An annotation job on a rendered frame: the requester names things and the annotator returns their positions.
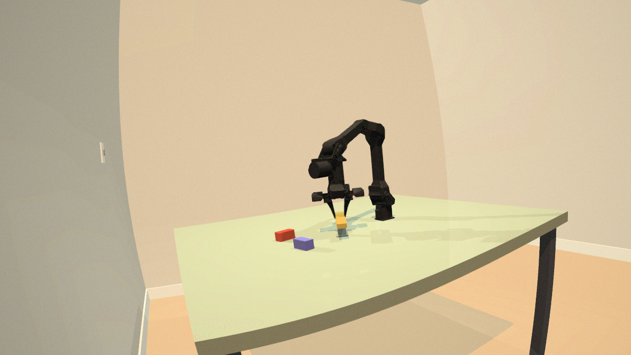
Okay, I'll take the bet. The purple block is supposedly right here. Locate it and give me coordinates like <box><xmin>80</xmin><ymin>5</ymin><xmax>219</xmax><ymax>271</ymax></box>
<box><xmin>293</xmin><ymin>237</ymin><xmax>315</xmax><ymax>251</ymax></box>

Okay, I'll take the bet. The orange bar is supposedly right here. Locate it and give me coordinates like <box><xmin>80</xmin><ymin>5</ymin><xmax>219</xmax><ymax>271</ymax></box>
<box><xmin>335</xmin><ymin>211</ymin><xmax>347</xmax><ymax>229</ymax></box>

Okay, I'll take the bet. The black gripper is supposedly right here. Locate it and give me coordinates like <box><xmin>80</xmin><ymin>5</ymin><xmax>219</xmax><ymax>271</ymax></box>
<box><xmin>312</xmin><ymin>175</ymin><xmax>364</xmax><ymax>218</ymax></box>

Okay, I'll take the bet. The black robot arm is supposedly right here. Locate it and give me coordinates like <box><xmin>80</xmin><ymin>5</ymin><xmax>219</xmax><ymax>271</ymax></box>
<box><xmin>308</xmin><ymin>119</ymin><xmax>395</xmax><ymax>221</ymax></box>

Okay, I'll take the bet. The red rectangular block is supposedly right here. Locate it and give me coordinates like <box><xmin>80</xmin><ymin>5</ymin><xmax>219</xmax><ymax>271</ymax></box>
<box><xmin>275</xmin><ymin>229</ymin><xmax>295</xmax><ymax>242</ymax></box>

